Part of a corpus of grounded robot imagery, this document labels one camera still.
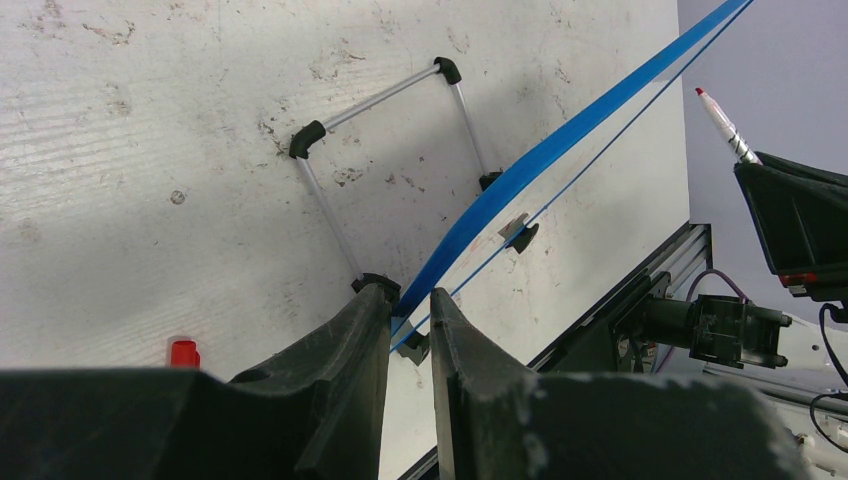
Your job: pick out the red marker cap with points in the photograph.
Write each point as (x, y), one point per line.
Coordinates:
(183, 353)

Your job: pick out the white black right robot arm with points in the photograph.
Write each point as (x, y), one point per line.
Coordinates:
(734, 332)

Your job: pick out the blue-framed whiteboard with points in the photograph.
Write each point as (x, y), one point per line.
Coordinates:
(626, 113)

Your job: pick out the silver whiteboard support stand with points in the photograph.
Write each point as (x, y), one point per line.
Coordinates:
(392, 172)

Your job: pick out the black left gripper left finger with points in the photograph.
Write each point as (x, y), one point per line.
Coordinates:
(312, 411)

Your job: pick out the black whiteboard foot clip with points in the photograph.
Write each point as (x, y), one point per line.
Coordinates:
(523, 235)
(415, 348)

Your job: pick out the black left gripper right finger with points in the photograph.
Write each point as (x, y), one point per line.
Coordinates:
(727, 429)

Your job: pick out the aluminium front frame rail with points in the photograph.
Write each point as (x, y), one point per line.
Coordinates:
(685, 254)

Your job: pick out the red whiteboard marker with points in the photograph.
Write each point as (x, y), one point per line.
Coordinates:
(727, 130)

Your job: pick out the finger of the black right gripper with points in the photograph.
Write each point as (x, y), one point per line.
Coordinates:
(800, 217)

